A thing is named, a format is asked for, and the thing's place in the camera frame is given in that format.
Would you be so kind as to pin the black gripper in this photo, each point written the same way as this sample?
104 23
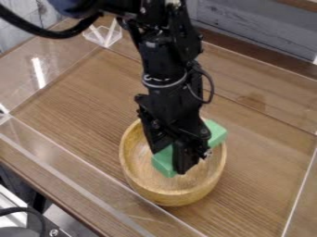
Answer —
168 111

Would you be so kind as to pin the green foam block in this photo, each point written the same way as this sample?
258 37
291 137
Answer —
161 159

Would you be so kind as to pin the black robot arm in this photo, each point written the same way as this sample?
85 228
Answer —
168 44

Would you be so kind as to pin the brown wooden bowl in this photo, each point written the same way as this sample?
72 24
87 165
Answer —
176 191

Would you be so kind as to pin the black metal bracket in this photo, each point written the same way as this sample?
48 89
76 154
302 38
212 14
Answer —
52 228

